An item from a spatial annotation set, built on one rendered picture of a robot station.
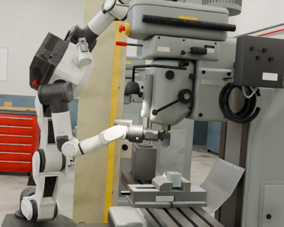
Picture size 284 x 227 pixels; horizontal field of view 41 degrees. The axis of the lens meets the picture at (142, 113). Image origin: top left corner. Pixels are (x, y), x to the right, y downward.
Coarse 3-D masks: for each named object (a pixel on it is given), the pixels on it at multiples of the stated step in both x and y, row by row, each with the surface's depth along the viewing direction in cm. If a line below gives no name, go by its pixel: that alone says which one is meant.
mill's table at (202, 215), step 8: (128, 176) 225; (128, 184) 216; (136, 184) 207; (144, 184) 208; (144, 208) 180; (152, 208) 166; (160, 208) 166; (168, 208) 167; (176, 208) 174; (184, 208) 168; (192, 208) 170; (200, 208) 170; (152, 216) 167; (160, 216) 155; (168, 216) 155; (176, 216) 156; (184, 216) 163; (192, 216) 157; (200, 216) 161; (208, 216) 159; (152, 224) 164; (160, 224) 156; (168, 224) 146; (176, 224) 146; (184, 224) 147; (192, 224) 154; (200, 224) 148; (208, 224) 152; (216, 224) 149
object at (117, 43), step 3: (117, 42) 192; (120, 42) 192; (123, 42) 192; (126, 42) 193; (120, 45) 193; (123, 45) 193; (126, 45) 193; (129, 45) 194; (132, 45) 194; (135, 45) 194; (138, 45) 195; (141, 45) 195
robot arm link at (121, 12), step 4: (116, 0) 200; (120, 0) 201; (124, 0) 201; (128, 0) 201; (124, 4) 203; (116, 8) 200; (120, 8) 201; (124, 8) 203; (112, 12) 201; (116, 12) 201; (120, 12) 202; (124, 12) 203; (116, 16) 204; (120, 16) 204; (124, 16) 204; (120, 20) 208
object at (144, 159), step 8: (136, 144) 229; (144, 144) 223; (136, 152) 215; (144, 152) 216; (152, 152) 216; (136, 160) 215; (144, 160) 216; (152, 160) 216; (136, 168) 216; (144, 168) 216; (152, 168) 217; (136, 176) 216; (144, 176) 216; (152, 176) 217
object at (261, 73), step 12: (240, 36) 162; (252, 36) 158; (240, 48) 161; (252, 48) 157; (264, 48) 159; (276, 48) 161; (240, 60) 160; (252, 60) 159; (264, 60) 160; (276, 60) 161; (240, 72) 160; (252, 72) 159; (264, 72) 160; (276, 72) 162; (240, 84) 159; (252, 84) 160; (264, 84) 161; (276, 84) 162
